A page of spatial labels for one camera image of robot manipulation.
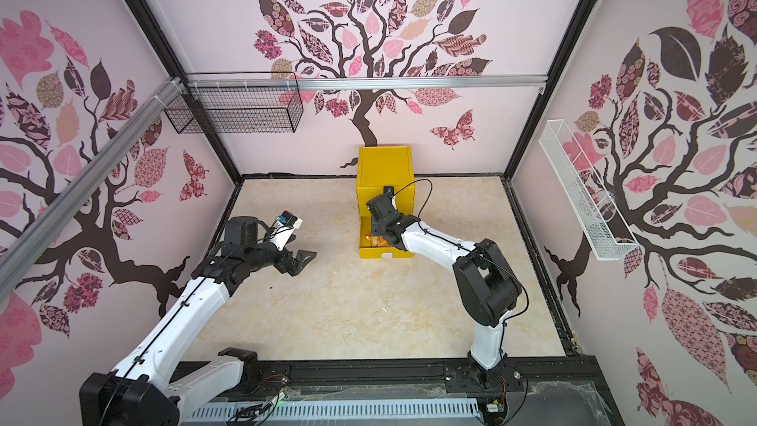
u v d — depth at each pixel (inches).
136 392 14.8
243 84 35.6
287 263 27.7
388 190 32.0
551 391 28.1
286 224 26.8
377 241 38.4
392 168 37.5
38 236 20.6
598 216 29.9
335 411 27.4
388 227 27.3
